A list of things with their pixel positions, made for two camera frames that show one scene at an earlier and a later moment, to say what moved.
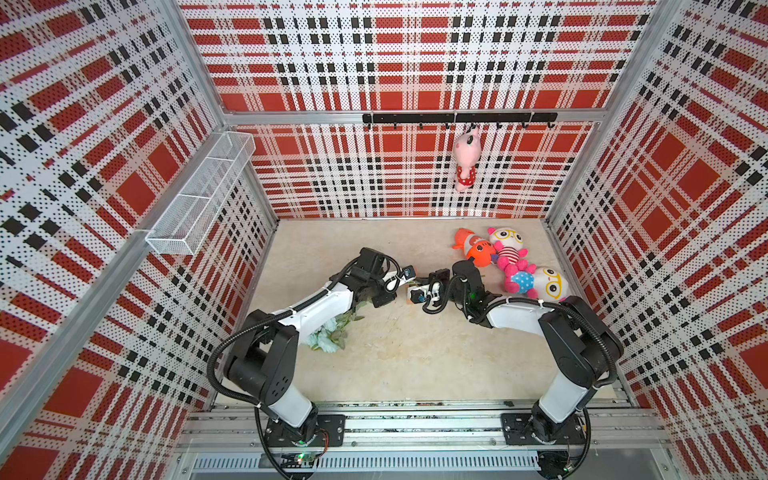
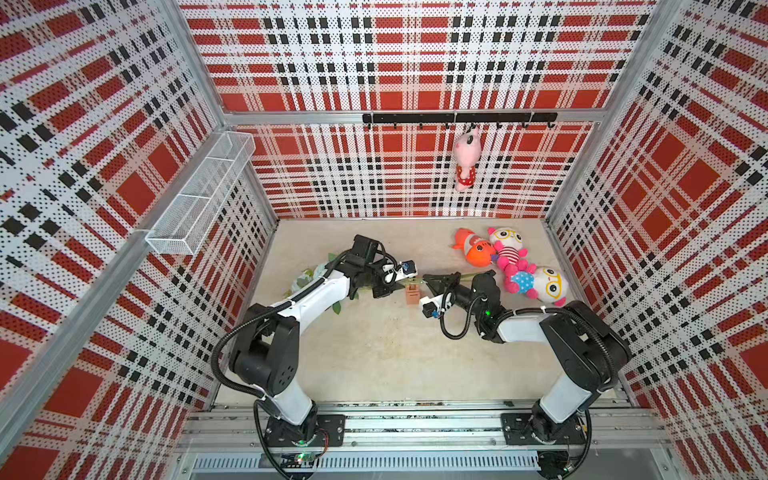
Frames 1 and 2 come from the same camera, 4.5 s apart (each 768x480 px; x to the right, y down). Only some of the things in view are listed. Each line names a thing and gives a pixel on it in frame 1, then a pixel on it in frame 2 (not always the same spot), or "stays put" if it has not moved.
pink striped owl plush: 508,243 stays put
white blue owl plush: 543,283 stays put
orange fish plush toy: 479,249 stays put
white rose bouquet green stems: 331,335 → 320,268
